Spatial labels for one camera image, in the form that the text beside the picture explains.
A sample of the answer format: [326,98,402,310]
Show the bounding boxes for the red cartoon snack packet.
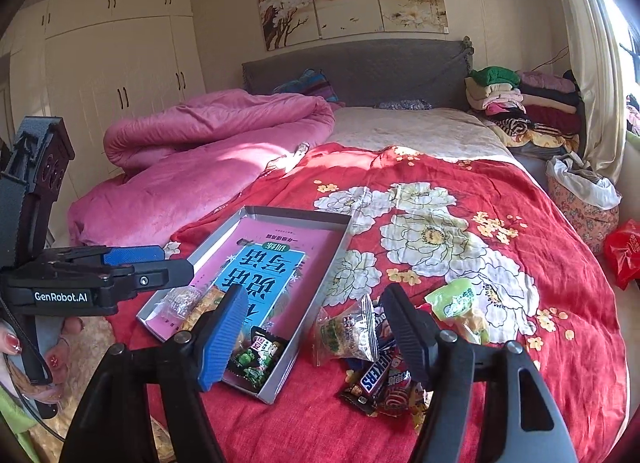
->
[378,353,412,417]

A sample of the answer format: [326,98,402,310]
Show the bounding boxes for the light green milk candy bag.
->
[424,278,489,345]

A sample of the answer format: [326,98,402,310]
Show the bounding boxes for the snickers bar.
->
[338,347,396,415]

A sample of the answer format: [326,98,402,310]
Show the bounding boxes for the black green pea packet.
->
[227,327,288,391]

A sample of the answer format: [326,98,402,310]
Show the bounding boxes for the clear round cake packet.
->
[312,295,378,367]

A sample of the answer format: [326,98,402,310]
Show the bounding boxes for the clear nut bar packet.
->
[160,285,202,322]

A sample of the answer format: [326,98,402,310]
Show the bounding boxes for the orange cracker packet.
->
[179,287,226,331]

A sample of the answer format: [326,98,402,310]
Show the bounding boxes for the yellow cone snack packet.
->
[408,382,433,433]

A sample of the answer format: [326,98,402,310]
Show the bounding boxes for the blue oreo packet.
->
[373,305,394,349]

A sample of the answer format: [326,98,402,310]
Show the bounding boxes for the left hand red nails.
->
[0,317,87,407]

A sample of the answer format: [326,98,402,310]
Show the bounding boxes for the brown fluffy rug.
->
[27,314,174,463]

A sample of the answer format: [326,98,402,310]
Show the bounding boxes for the grey tray with pink book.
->
[135,204,354,406]

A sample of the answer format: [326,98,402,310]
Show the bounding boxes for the pink duvet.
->
[67,89,335,246]

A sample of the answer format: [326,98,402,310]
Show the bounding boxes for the cream wardrobe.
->
[1,0,205,202]

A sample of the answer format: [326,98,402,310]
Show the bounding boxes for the red plastic bag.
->
[603,219,640,290]

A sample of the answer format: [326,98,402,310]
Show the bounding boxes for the striped pillow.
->
[272,68,340,103]

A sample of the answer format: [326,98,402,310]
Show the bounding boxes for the white plastic bag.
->
[546,152,622,210]

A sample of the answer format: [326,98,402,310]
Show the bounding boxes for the beige bed sheet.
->
[328,106,516,164]

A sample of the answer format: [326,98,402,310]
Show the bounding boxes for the stack of folded clothes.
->
[465,66,586,160]

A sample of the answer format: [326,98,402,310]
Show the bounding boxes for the grey headboard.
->
[242,37,474,111]

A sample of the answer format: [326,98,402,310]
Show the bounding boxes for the cream curtain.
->
[561,0,627,182]

